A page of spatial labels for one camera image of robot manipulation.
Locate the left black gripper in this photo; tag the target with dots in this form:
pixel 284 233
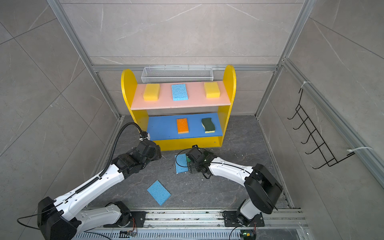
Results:
pixel 157 152

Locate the dark green curved sponge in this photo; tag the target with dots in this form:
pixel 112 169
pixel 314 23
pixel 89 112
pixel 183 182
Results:
pixel 208 125

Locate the orange sponge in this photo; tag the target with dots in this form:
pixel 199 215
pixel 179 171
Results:
pixel 182 126

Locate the yellow sponge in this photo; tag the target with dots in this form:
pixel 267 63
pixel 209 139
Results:
pixel 212 90
pixel 151 92

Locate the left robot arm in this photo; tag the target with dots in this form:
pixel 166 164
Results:
pixel 67 215

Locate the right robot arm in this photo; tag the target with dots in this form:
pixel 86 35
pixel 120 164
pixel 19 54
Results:
pixel 262 187

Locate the yellow shelf unit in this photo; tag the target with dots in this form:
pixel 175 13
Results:
pixel 163 129

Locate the light blue sponge middle row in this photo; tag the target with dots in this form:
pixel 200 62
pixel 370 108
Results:
pixel 181 163

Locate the light blue sponge front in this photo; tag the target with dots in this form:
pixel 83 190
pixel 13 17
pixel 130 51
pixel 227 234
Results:
pixel 159 193

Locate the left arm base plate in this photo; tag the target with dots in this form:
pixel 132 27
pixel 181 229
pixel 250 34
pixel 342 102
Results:
pixel 137 217

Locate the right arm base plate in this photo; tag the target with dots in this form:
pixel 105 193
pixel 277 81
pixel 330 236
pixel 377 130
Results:
pixel 234 219

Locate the white wire mesh basket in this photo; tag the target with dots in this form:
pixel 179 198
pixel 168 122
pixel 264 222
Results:
pixel 157 75

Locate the aluminium rail base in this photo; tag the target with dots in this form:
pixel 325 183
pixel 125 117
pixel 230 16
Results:
pixel 285 224

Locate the black wire hook rack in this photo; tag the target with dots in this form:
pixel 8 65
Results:
pixel 315 136

